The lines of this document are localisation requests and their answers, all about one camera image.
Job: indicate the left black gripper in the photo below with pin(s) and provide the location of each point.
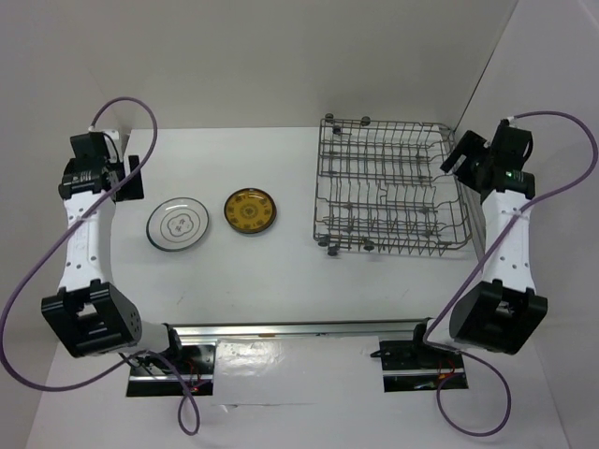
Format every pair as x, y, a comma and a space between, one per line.
130, 189

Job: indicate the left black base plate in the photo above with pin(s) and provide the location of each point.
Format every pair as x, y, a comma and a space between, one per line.
150, 377

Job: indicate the aluminium rail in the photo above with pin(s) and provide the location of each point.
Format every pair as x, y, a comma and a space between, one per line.
395, 329

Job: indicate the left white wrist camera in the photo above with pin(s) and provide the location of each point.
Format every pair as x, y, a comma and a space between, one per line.
119, 138

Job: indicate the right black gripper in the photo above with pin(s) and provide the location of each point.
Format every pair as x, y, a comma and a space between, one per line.
471, 145

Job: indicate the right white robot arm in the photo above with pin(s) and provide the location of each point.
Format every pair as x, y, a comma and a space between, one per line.
499, 309

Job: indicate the grey wire dish rack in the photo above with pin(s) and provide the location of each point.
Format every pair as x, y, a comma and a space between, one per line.
379, 188

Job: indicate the white plate grey line pattern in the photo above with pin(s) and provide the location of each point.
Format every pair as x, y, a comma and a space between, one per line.
177, 224

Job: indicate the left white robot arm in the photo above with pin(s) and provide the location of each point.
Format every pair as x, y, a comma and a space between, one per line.
88, 314

